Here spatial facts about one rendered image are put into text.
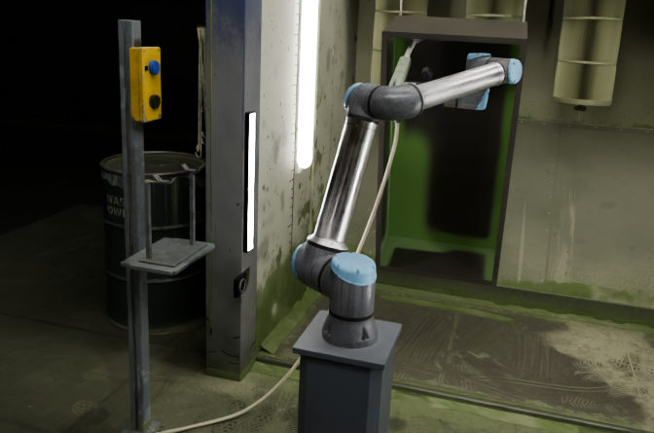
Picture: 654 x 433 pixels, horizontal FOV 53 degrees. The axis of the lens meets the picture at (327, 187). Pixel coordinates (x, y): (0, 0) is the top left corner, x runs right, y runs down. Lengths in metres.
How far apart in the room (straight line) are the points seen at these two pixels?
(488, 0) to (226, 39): 1.79
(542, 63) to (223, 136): 2.31
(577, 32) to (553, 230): 1.17
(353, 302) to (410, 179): 1.44
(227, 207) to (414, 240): 1.15
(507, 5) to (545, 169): 1.05
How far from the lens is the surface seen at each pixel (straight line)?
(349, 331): 2.19
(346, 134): 2.26
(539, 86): 4.45
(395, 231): 3.63
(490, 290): 4.14
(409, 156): 3.43
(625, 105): 4.50
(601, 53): 4.06
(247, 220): 2.93
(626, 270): 4.23
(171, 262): 2.46
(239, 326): 3.12
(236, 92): 2.82
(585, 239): 4.24
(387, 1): 4.16
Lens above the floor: 1.68
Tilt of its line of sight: 14 degrees down
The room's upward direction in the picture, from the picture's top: 3 degrees clockwise
